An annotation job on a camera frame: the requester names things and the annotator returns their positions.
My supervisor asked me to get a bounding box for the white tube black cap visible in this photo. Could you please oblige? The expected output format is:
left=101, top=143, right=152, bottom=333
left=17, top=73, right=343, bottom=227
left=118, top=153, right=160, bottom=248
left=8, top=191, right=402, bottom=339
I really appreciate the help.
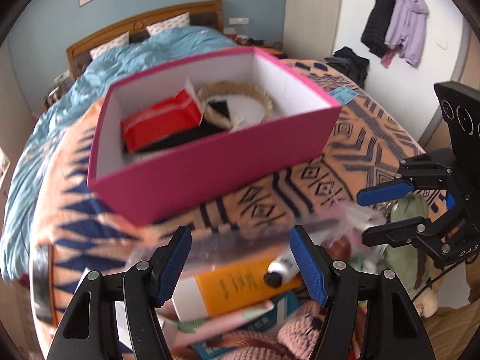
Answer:
left=264, top=248, right=299, bottom=289

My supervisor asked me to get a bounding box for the red snack bag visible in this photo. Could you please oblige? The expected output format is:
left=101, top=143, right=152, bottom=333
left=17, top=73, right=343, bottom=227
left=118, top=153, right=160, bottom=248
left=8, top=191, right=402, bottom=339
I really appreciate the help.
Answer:
left=120, top=77, right=203, bottom=154

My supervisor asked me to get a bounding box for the green plush toy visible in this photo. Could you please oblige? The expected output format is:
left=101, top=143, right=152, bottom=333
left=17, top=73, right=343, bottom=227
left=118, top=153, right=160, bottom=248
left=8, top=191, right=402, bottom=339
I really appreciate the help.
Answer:
left=384, top=193, right=439, bottom=319

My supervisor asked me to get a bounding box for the orange tube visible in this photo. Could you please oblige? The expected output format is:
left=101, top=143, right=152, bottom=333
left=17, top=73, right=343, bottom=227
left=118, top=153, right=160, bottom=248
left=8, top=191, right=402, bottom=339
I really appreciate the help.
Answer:
left=172, top=258, right=303, bottom=322

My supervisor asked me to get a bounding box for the pink crochet item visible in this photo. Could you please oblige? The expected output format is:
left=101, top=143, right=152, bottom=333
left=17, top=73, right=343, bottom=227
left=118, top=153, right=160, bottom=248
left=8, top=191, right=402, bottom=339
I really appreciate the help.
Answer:
left=206, top=301, right=326, bottom=360

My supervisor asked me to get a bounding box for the blue sachet packet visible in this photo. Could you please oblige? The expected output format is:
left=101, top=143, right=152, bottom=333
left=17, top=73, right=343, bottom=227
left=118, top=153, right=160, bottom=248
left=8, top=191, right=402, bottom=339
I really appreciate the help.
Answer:
left=329, top=85, right=359, bottom=106

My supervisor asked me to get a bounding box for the pink cardboard box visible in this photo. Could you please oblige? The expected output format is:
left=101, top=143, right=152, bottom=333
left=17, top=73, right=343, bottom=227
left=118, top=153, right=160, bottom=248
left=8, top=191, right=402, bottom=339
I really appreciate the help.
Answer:
left=87, top=47, right=341, bottom=226

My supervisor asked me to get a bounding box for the black velvet pouch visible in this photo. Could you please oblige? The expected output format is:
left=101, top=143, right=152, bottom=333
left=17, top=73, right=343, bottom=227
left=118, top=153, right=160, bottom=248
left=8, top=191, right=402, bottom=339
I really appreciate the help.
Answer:
left=137, top=121, right=227, bottom=154

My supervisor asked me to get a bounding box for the black jacket hanging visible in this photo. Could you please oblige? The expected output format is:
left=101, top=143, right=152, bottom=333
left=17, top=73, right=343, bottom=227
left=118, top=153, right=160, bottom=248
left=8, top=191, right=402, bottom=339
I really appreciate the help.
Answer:
left=360, top=0, right=395, bottom=59

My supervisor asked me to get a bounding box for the lilac hoodie hanging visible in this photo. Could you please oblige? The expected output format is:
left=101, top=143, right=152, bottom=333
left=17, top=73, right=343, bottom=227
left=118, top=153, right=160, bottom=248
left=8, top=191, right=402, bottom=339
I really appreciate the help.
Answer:
left=381, top=0, right=429, bottom=68

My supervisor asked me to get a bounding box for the plaid beige headband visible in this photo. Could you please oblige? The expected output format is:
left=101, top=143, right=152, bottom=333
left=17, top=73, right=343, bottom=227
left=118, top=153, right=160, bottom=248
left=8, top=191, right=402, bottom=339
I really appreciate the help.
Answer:
left=198, top=80, right=274, bottom=130

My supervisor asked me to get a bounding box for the black cloth swatch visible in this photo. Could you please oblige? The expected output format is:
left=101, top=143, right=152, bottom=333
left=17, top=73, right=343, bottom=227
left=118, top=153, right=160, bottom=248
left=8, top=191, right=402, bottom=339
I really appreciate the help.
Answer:
left=208, top=99, right=230, bottom=120

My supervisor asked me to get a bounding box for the wooden bed headboard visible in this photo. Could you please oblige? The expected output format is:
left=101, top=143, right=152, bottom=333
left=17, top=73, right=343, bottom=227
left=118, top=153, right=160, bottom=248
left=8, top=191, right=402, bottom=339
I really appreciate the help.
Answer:
left=66, top=0, right=224, bottom=80

